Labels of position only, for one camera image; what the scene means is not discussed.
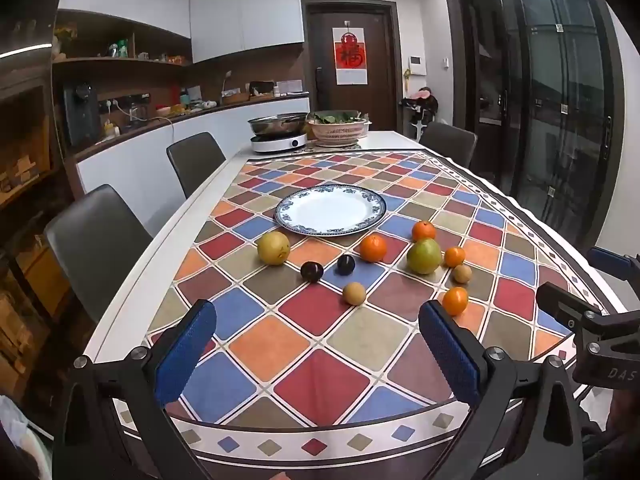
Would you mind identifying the dark wooden door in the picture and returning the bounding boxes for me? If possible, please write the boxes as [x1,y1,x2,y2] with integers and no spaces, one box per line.
[302,0,401,133]

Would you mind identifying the blue patterned white plate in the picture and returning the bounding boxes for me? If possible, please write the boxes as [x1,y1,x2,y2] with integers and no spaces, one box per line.
[274,185,388,237]

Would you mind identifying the black countertop appliance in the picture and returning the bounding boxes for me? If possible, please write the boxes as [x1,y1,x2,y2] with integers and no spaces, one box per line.
[62,82,101,147]

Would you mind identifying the white upper cabinets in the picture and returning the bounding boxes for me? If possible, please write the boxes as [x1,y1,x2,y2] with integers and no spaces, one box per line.
[190,0,306,64]

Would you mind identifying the green leafy vegetables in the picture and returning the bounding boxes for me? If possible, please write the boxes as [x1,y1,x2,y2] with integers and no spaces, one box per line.
[310,110,366,125]

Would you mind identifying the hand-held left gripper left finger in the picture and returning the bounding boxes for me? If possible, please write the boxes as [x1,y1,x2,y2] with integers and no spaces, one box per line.
[52,299,218,480]

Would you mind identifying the colourful checkered tablecloth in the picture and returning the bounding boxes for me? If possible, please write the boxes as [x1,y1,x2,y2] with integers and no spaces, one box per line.
[82,149,626,480]

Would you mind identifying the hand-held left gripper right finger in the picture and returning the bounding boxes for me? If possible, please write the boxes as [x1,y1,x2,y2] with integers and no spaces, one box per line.
[418,299,586,480]

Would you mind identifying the high chair with plush toy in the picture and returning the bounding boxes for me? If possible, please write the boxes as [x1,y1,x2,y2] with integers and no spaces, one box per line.
[400,87,439,138]

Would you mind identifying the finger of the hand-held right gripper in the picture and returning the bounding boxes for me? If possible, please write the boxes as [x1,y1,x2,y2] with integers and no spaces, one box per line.
[536,282,608,335]
[586,246,640,282]

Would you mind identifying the grey dining chair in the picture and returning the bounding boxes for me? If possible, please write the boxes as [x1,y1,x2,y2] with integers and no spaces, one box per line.
[166,132,227,200]
[44,184,153,326]
[419,121,478,168]

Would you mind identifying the black framed glass sliding door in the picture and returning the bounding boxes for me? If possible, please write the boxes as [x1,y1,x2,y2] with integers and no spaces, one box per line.
[445,0,626,256]

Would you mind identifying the steel cooking pot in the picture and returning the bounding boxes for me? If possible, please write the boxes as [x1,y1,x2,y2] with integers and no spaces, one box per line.
[247,112,308,137]

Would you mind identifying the red and white wall calendar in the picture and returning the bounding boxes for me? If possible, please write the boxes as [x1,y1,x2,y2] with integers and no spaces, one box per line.
[333,26,368,85]

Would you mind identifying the large green round fruit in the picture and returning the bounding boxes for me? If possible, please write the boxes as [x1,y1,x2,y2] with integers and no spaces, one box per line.
[406,238,443,275]

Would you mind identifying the white cloth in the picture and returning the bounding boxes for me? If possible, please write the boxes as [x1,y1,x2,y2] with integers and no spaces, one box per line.
[0,395,53,480]

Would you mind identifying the pink plastic basket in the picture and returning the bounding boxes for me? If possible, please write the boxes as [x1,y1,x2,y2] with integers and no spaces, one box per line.
[306,119,372,148]

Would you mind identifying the yellow pear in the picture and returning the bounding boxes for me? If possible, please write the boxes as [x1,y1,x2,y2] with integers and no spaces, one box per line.
[257,231,292,266]

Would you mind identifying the wooden wall shelf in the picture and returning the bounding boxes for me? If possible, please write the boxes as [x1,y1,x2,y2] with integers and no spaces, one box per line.
[52,10,193,68]

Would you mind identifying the white induction cooker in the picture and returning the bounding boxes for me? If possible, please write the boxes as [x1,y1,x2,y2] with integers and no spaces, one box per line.
[249,133,308,154]

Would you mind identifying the white kitchen counter cabinet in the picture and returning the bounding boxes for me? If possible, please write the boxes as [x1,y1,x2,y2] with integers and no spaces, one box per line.
[75,97,311,231]

